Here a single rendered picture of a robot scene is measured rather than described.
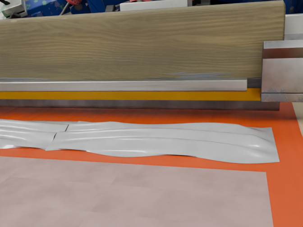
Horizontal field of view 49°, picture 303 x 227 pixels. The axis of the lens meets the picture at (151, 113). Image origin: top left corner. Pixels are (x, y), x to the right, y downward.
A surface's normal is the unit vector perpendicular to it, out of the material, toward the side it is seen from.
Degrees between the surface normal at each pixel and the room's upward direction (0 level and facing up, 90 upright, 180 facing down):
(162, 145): 5
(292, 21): 58
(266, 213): 32
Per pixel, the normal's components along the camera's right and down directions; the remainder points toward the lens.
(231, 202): -0.07, -0.95
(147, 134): -0.14, -0.68
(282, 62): -0.25, 0.30
